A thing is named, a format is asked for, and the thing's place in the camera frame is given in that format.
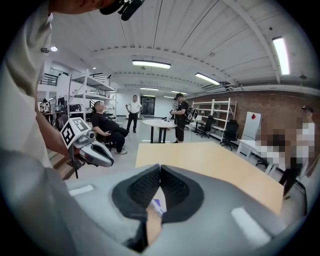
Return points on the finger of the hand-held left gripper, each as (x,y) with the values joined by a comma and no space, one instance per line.
(100,145)
(102,161)

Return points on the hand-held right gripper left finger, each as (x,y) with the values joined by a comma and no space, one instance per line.
(100,185)

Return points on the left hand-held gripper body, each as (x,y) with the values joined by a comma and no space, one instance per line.
(75,130)

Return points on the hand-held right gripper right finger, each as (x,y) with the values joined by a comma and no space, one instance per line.
(212,225)

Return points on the white packet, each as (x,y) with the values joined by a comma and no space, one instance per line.
(158,206)

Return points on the person's left forearm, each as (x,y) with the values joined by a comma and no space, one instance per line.
(53,140)

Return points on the black office chair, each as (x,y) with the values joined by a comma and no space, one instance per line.
(105,141)
(207,125)
(230,132)

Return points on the wooden plank bench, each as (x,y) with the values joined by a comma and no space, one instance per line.
(60,160)

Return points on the white metal storage rack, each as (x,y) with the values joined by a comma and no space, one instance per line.
(85,80)

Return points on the black double door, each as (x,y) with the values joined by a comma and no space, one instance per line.
(148,106)

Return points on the person's beige shirt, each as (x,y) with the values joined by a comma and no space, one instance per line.
(20,100)

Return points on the oval beige table black legs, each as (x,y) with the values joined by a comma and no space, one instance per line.
(160,123)

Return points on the light wooden square table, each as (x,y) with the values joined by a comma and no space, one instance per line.
(200,157)

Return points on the round ceiling spotlight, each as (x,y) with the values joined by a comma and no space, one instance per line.
(53,48)

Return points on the white rectangular desk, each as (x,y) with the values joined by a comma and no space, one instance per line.
(250,147)

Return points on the ceiling light bar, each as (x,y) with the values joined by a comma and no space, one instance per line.
(207,78)
(281,55)
(151,64)

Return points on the white cabinet red label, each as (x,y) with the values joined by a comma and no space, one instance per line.
(251,125)

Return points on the white shelving unit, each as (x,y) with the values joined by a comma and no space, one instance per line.
(202,102)
(225,101)

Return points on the person's head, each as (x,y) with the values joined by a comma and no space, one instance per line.
(75,5)

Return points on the black head-worn camera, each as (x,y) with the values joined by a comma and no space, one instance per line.
(125,7)

